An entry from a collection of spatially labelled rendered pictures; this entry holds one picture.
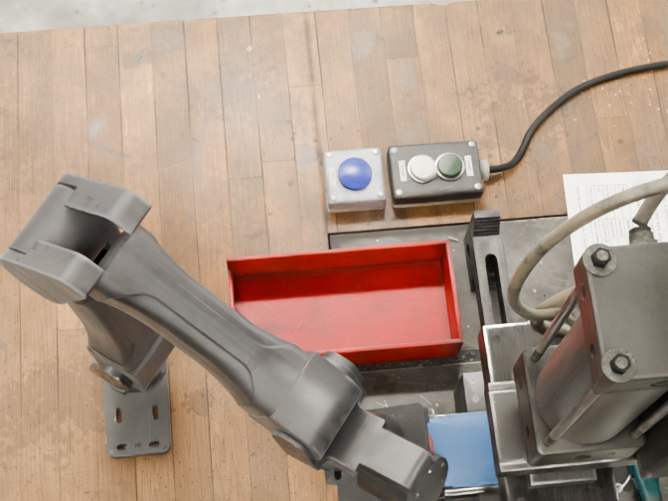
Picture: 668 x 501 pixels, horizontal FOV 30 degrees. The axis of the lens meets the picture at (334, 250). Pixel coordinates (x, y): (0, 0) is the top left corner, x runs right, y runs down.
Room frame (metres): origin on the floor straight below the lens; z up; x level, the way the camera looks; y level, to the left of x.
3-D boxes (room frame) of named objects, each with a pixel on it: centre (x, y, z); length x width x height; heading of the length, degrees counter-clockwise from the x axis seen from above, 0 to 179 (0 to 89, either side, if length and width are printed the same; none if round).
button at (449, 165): (0.61, -0.13, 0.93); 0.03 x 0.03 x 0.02
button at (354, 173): (0.59, -0.02, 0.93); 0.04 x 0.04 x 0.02
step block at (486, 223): (0.50, -0.17, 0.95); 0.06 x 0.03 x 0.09; 10
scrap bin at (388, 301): (0.43, -0.01, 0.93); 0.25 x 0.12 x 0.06; 100
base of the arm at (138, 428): (0.35, 0.21, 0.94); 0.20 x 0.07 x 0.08; 10
